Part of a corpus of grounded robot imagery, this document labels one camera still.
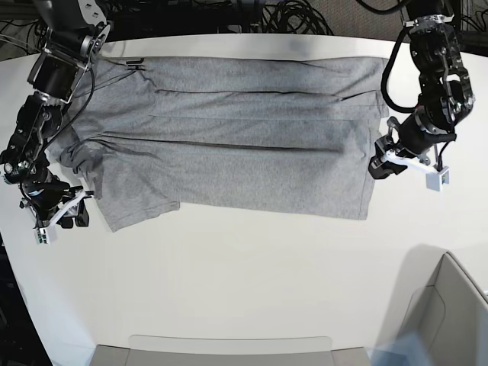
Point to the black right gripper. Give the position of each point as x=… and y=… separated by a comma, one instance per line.
x=44, y=200

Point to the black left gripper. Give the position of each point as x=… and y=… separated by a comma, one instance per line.
x=392, y=158

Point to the grey T-shirt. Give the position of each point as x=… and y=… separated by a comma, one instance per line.
x=285, y=136

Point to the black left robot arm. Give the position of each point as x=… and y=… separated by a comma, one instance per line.
x=445, y=97

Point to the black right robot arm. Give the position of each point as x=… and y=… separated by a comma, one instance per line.
x=76, y=31

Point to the grey bin bottom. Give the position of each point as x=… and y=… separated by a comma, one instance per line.
x=158, y=350

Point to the grey bin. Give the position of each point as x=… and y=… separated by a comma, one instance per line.
x=446, y=321
x=158, y=350

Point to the grey bin right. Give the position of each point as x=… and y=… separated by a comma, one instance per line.
x=446, y=321

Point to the blue cloth in bin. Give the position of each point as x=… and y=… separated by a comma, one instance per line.
x=407, y=350

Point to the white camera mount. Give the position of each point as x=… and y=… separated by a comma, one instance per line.
x=407, y=146
x=45, y=232

